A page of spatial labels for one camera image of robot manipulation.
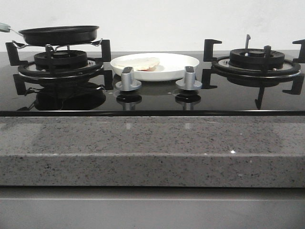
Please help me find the white round plate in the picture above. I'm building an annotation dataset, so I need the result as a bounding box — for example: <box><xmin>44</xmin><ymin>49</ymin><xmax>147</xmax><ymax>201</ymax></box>
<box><xmin>110</xmin><ymin>52</ymin><xmax>200</xmax><ymax>82</ymax></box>

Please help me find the fried egg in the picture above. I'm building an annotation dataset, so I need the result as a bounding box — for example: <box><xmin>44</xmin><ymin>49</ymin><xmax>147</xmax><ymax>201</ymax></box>
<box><xmin>114</xmin><ymin>57</ymin><xmax>160</xmax><ymax>71</ymax></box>

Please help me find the black frying pan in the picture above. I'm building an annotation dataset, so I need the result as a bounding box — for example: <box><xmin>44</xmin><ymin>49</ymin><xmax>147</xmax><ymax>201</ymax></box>
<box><xmin>19</xmin><ymin>25</ymin><xmax>99</xmax><ymax>46</ymax></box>

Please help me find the left silver stove knob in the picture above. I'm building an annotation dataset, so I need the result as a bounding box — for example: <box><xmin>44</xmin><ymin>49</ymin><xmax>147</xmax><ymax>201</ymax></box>
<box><xmin>115</xmin><ymin>67</ymin><xmax>142</xmax><ymax>92</ymax></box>

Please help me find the silver stove knob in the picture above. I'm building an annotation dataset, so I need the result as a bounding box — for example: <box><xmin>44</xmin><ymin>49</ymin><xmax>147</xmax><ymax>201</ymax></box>
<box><xmin>115</xmin><ymin>67</ymin><xmax>142</xmax><ymax>92</ymax></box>
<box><xmin>175</xmin><ymin>66</ymin><xmax>202</xmax><ymax>91</ymax></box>

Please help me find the right silver stove knob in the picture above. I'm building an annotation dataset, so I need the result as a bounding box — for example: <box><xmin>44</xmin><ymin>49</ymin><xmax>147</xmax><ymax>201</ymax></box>
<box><xmin>175</xmin><ymin>66</ymin><xmax>202</xmax><ymax>91</ymax></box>

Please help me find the left black gas burner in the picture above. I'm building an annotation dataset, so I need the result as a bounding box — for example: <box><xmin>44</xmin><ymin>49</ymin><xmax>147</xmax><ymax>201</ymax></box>
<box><xmin>34</xmin><ymin>50</ymin><xmax>88</xmax><ymax>71</ymax></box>

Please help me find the black gas burner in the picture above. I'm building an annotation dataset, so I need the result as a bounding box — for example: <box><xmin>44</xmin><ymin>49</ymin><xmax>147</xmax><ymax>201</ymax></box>
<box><xmin>229</xmin><ymin>49</ymin><xmax>285</xmax><ymax>70</ymax></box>
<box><xmin>34</xmin><ymin>50</ymin><xmax>88</xmax><ymax>71</ymax></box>

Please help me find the right black gas burner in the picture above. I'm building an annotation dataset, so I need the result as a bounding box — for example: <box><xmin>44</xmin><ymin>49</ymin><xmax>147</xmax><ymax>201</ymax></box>
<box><xmin>229</xmin><ymin>49</ymin><xmax>285</xmax><ymax>70</ymax></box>

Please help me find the black glass gas cooktop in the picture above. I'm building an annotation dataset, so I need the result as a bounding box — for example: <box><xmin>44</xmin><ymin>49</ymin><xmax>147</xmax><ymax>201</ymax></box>
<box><xmin>0</xmin><ymin>52</ymin><xmax>305</xmax><ymax>116</ymax></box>

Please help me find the left black pan support grate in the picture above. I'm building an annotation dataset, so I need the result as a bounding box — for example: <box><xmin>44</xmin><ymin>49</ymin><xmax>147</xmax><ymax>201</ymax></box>
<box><xmin>6</xmin><ymin>39</ymin><xmax>111</xmax><ymax>80</ymax></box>

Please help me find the black pan support grate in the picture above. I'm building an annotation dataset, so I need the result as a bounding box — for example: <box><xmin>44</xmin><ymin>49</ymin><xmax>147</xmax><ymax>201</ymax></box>
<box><xmin>203</xmin><ymin>34</ymin><xmax>305</xmax><ymax>81</ymax></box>
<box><xmin>6</xmin><ymin>39</ymin><xmax>111</xmax><ymax>80</ymax></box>

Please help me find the right black pan support grate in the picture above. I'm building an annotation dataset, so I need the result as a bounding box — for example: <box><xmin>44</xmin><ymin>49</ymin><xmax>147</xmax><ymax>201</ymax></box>
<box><xmin>203</xmin><ymin>34</ymin><xmax>305</xmax><ymax>81</ymax></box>

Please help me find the wire pan reducer ring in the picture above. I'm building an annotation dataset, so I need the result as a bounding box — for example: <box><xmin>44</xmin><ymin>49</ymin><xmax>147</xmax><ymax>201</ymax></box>
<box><xmin>11</xmin><ymin>38</ymin><xmax>103</xmax><ymax>53</ymax></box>

